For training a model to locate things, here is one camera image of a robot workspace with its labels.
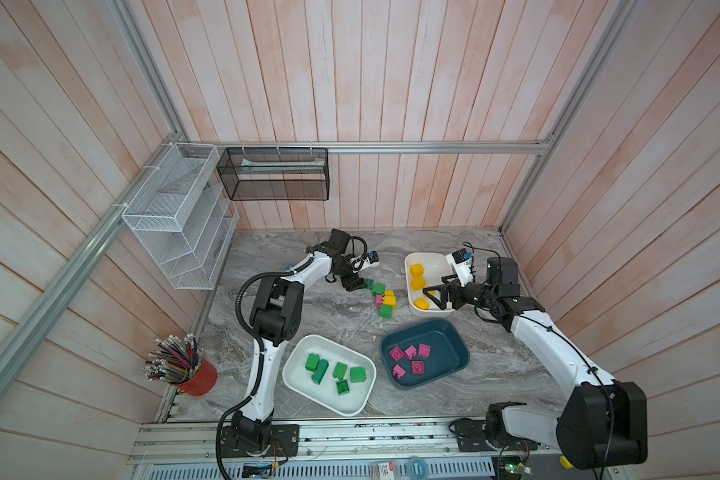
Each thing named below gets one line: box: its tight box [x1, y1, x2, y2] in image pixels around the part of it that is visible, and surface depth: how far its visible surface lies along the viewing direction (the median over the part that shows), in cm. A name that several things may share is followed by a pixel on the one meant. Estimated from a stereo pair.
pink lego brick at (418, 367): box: [412, 360, 425, 375], surface depth 85 cm
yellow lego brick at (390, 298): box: [384, 290, 397, 309], surface depth 100 cm
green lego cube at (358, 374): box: [350, 366, 366, 383], surface depth 84 cm
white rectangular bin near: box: [282, 334, 377, 416], surface depth 85 cm
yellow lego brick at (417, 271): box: [410, 263, 425, 278], surface depth 109 cm
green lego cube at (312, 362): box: [305, 353, 321, 371], surface depth 85 cm
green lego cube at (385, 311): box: [378, 304, 393, 320], surface depth 98 cm
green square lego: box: [336, 380, 350, 396], surface depth 81 cm
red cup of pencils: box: [142, 333, 218, 397], surface depth 76 cm
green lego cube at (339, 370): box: [332, 362, 348, 380], surface depth 86 cm
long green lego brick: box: [311, 358, 329, 385], surface depth 84 cm
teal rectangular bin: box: [380, 319, 470, 390], surface depth 88 cm
